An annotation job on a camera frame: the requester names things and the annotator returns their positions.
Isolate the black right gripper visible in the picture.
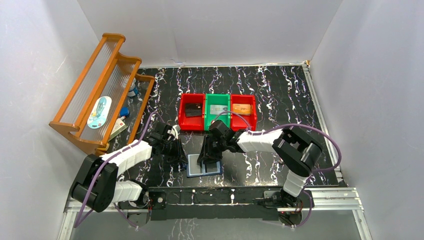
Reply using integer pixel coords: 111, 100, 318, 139
197, 134, 228, 164

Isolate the blue capped tube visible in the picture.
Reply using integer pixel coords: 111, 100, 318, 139
119, 107, 130, 120

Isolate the grey silver card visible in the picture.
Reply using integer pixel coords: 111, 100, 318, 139
209, 104, 228, 115

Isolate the white red box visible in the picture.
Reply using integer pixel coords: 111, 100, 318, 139
108, 118, 128, 141

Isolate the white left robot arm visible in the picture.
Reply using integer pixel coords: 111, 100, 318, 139
69, 122, 187, 213

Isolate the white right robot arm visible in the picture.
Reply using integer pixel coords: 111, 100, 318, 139
197, 120, 323, 207

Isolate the white blue bottle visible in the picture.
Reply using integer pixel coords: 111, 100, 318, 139
127, 78, 139, 98

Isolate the green plastic bin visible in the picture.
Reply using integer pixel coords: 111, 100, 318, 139
204, 93, 231, 131

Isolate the right red plastic bin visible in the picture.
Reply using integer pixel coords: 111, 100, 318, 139
230, 94, 257, 131

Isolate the orange card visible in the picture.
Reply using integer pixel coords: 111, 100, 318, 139
232, 103, 253, 116

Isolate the blue leather card holder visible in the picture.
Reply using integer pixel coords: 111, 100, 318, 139
187, 154, 223, 178

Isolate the left red plastic bin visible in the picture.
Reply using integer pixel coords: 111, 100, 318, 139
178, 93, 206, 131

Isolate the black card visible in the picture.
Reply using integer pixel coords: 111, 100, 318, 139
184, 103, 203, 118

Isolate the orange wooden rack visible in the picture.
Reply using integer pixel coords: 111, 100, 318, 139
49, 33, 155, 156

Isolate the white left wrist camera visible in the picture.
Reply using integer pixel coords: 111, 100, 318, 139
168, 124, 181, 139

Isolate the red plastic bin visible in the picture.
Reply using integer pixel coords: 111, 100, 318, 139
178, 93, 206, 131
230, 94, 257, 131

